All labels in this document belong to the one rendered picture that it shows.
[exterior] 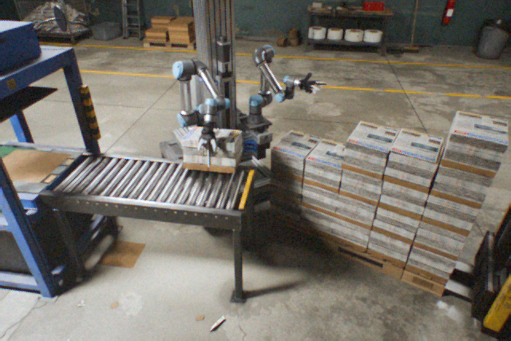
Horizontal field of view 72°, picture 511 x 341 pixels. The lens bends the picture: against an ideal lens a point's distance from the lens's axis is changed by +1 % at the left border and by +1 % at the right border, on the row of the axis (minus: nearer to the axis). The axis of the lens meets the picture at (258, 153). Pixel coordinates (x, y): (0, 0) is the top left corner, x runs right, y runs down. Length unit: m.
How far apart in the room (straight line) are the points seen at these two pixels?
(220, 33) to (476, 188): 2.10
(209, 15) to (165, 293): 2.11
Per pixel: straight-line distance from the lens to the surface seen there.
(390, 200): 2.64
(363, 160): 2.53
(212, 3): 2.91
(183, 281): 2.92
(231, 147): 2.40
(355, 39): 8.56
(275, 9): 9.10
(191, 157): 2.52
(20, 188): 2.85
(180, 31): 8.60
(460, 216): 2.63
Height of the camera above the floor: 2.25
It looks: 32 degrees down
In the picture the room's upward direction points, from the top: 1 degrees clockwise
